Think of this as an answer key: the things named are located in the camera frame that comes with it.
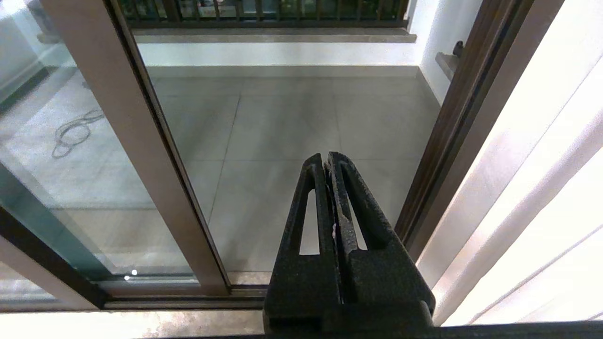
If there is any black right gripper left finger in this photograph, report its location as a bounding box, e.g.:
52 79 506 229
263 153 342 332

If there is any white curtain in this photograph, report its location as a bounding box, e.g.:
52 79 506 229
415 0 603 326

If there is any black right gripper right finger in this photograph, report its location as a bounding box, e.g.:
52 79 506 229
327 151 436 326

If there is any dark brown door jamb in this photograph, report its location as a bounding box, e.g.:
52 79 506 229
393 0 563 259

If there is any brown-framed fixed glass panel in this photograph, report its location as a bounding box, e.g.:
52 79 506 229
0 160 116 314

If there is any dark metal balcony railing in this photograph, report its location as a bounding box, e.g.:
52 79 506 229
120 0 410 29

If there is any brown-framed sliding glass door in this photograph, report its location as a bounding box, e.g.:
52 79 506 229
0 0 232 299

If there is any dark metal floor track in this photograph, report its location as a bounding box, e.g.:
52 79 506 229
101 285 271 311

